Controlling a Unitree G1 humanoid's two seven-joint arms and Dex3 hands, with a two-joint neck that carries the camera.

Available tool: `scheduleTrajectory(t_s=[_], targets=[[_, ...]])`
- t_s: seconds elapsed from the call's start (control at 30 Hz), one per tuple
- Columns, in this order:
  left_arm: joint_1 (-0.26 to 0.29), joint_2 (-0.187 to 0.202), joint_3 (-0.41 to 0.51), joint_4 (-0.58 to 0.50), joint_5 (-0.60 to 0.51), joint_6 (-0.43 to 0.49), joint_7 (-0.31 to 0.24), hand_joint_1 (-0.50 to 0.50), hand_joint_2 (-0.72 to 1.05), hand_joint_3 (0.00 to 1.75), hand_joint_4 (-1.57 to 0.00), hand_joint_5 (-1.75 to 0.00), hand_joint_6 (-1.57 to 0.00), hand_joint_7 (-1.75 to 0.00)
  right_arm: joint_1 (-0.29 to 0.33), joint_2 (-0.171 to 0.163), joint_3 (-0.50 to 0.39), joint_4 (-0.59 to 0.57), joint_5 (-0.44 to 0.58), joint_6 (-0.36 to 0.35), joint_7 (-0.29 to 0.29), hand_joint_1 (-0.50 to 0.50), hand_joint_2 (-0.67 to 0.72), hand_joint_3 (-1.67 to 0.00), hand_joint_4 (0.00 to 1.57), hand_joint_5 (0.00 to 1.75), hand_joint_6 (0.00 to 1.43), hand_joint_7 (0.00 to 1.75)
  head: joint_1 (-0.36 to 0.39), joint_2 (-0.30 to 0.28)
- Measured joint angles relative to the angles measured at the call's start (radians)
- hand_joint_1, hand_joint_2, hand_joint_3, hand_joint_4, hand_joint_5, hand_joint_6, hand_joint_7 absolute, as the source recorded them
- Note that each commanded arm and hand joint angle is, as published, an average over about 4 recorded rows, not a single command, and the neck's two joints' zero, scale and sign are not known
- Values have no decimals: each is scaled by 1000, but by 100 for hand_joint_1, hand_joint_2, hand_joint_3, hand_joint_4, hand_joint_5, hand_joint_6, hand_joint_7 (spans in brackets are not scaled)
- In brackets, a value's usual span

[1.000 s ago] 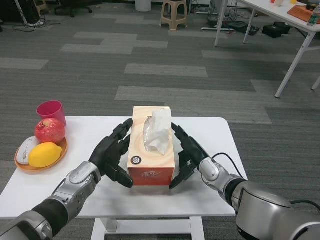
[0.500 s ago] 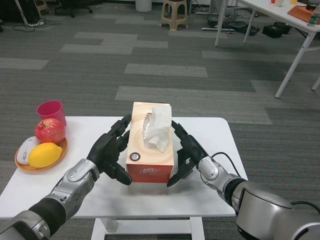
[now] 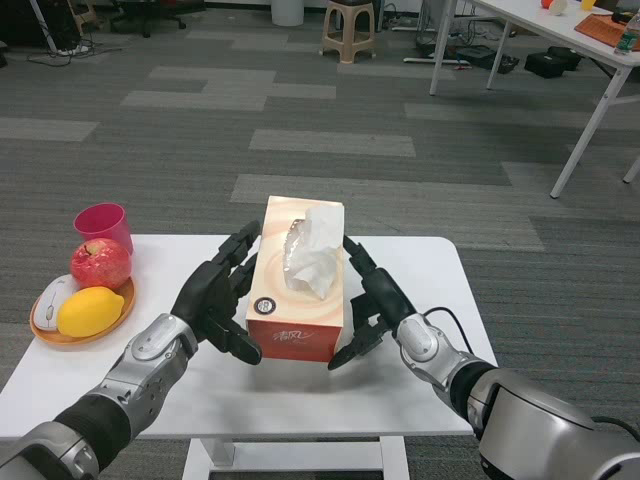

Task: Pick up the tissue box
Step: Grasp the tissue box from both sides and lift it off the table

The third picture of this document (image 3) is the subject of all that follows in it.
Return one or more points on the white power strip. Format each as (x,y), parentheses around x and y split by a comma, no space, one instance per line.
(73,50)

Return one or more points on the white computer mouse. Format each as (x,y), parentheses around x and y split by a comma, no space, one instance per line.
(50,302)

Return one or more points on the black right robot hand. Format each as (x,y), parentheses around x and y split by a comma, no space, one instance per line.
(387,295)

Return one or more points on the orange round plate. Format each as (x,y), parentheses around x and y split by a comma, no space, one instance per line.
(70,341)

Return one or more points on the potted plant white pot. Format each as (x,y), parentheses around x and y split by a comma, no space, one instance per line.
(287,12)

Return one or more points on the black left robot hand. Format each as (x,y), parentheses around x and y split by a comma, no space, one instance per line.
(207,295)

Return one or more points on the yellow lemon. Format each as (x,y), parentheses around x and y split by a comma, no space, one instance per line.
(87,312)

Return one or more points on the black office chair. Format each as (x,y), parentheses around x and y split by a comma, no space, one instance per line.
(146,17)

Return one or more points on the yellow cup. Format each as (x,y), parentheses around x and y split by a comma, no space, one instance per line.
(589,4)

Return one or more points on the black cabinet under desk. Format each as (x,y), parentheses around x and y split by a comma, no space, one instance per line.
(19,25)

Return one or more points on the small wooden stool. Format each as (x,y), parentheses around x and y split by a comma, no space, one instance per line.
(84,15)

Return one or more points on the beige plastic stool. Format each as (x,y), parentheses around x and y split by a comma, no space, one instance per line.
(348,42)

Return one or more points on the orange flat tray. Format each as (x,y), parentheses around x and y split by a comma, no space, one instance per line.
(599,30)

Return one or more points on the black flat case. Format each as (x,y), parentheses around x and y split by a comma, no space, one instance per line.
(481,57)

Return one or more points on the clear water bottle green label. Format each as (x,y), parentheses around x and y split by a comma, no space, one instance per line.
(626,40)

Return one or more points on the orange wood-print tissue box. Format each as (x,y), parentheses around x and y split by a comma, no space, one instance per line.
(270,280)

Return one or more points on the white table base frame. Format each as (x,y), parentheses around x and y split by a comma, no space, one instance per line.
(300,457)

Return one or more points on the white cluttered desk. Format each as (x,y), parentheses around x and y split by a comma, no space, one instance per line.
(44,27)

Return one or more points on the black trash bin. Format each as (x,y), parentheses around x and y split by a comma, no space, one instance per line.
(3,55)

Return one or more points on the pink plastic cup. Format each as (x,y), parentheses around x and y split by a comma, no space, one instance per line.
(105,225)

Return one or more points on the red apple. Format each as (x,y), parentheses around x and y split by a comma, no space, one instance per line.
(100,265)

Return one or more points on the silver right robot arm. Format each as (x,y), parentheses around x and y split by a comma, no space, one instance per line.
(525,415)

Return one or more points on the black soft bag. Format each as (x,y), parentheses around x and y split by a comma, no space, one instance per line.
(551,62)

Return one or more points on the large white office desk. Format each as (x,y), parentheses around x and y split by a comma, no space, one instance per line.
(524,20)

